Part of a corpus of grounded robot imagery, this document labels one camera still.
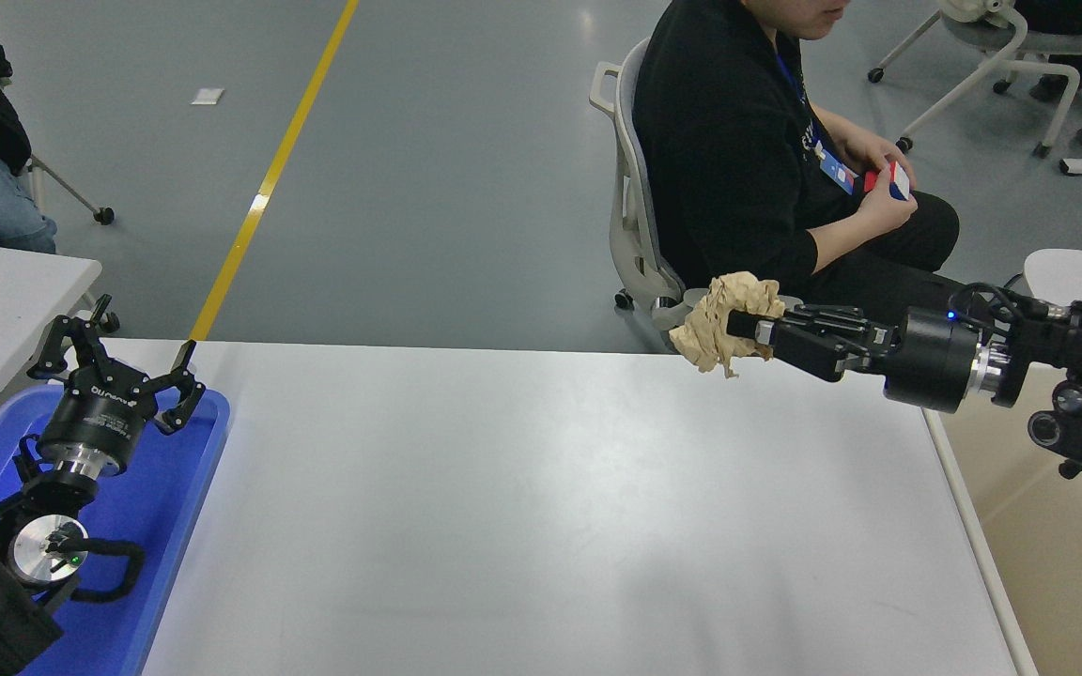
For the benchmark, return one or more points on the person with tan boots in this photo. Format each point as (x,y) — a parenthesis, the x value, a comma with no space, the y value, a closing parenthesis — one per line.
(719,141)

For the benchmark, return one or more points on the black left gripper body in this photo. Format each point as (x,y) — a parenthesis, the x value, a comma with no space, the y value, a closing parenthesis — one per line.
(95,418)

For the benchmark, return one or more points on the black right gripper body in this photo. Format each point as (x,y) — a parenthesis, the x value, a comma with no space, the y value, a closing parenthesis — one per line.
(931,361)

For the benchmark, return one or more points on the tan paper ball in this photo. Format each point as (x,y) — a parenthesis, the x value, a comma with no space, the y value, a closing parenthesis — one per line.
(710,329)

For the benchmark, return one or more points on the white chair grey seat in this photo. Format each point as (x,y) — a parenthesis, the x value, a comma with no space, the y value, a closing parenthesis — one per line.
(1053,42)

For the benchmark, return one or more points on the person's left forearm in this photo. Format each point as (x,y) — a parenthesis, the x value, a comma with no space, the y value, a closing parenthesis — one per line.
(832,130)

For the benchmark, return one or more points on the large pale plastic bin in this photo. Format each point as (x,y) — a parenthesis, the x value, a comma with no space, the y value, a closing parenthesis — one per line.
(1067,582)

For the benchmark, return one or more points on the coloured puzzle cube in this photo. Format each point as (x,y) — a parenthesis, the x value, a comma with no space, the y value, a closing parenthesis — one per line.
(893,183)

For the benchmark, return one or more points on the person's left hand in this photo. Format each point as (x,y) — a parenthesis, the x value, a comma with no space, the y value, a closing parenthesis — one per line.
(874,152)

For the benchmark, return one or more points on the blue plastic tray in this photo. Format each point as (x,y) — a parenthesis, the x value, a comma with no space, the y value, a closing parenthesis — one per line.
(165,507)

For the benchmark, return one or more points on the white rolling chair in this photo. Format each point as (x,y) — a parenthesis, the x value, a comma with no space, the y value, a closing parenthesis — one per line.
(630,216)

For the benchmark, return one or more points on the person's right forearm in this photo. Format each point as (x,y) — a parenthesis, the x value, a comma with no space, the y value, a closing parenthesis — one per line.
(837,242)

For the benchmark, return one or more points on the white chair with castors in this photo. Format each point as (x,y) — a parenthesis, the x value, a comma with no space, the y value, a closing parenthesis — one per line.
(105,215)

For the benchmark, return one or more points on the person's right hand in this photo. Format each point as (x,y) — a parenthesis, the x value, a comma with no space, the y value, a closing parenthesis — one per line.
(884,216)

